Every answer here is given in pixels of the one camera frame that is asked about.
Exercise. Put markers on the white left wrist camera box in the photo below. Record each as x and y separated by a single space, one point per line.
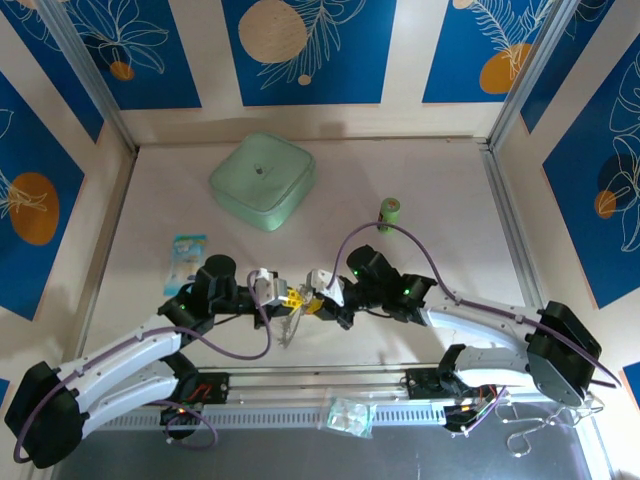
265 290

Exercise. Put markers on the aluminium side rail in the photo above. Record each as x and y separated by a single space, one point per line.
517 240
108 250

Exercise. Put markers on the clear plastic zip bag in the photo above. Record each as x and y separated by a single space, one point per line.
347 417

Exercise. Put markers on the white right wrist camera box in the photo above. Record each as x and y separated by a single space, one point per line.
320 280

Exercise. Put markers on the green cylindrical can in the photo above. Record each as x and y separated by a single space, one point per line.
390 212

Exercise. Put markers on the aluminium mounting rail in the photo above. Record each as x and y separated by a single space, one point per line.
300 385

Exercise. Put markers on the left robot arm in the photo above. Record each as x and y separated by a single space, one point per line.
125 350

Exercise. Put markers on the mint green zip case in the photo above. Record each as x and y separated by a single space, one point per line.
260 180

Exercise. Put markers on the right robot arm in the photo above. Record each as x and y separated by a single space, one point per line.
480 320

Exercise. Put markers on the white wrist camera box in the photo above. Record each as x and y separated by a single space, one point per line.
320 280
265 290

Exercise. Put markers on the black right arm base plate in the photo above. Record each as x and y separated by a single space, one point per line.
422 385

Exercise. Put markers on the black controller box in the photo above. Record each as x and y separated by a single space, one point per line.
182 415
465 415

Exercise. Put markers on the light blue snack packet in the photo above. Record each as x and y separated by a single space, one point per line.
187 250

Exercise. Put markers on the aluminium frame post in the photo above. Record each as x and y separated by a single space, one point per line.
90 75
531 75

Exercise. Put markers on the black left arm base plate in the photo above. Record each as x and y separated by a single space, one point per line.
215 387

